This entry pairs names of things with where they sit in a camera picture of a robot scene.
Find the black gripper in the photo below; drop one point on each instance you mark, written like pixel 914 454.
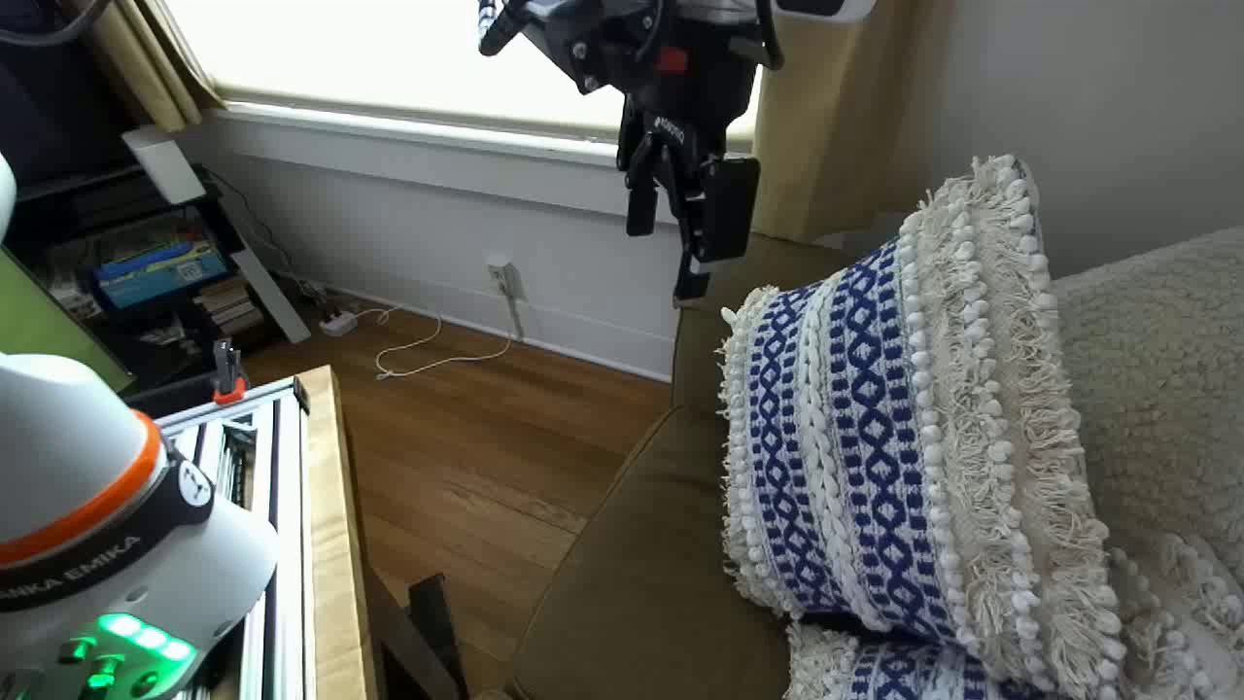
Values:
pixel 687 62

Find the white and blue fringed pillow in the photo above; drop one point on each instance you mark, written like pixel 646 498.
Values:
pixel 895 671
pixel 895 454

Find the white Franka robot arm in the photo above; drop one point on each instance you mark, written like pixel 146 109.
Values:
pixel 81 467

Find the tan curtain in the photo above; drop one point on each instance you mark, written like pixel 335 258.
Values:
pixel 151 52
pixel 857 119

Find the white power strip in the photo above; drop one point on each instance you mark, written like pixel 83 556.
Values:
pixel 340 320

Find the olive brown fabric sofa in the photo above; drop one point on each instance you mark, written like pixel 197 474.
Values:
pixel 646 569

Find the white leaning board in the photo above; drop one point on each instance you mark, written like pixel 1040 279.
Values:
pixel 253 279

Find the stack of books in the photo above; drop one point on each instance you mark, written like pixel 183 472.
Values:
pixel 232 308

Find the red clamp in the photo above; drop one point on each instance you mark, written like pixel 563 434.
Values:
pixel 232 375

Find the black stand leg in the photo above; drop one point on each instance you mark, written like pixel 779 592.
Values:
pixel 432 636

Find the blue game box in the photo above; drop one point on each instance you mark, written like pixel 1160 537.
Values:
pixel 156 273

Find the black shelf unit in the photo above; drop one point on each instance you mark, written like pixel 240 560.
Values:
pixel 54 220

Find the green flat panel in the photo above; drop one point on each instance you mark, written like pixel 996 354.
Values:
pixel 43 323

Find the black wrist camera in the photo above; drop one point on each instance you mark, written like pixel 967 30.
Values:
pixel 571 40

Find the white wall outlet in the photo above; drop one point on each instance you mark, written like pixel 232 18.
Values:
pixel 504 273

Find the white window frame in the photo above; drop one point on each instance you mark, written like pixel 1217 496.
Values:
pixel 428 148

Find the aluminium extrusion frame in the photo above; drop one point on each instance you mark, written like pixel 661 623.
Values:
pixel 276 520

